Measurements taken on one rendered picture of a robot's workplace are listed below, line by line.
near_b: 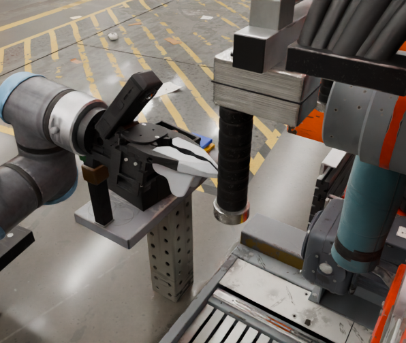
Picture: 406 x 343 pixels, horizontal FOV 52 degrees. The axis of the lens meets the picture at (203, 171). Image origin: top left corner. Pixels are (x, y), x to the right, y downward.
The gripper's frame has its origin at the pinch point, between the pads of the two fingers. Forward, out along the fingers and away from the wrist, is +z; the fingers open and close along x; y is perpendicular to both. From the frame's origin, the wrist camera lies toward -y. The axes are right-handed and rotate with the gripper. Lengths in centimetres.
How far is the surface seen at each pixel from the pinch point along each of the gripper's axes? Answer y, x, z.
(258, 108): -12.7, 9.4, 6.9
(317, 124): 9, -59, 2
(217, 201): 1.2, 5.3, 3.7
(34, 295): 81, -23, -60
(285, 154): 55, -139, -21
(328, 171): 29, -80, 6
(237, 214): 1.6, 5.4, 6.4
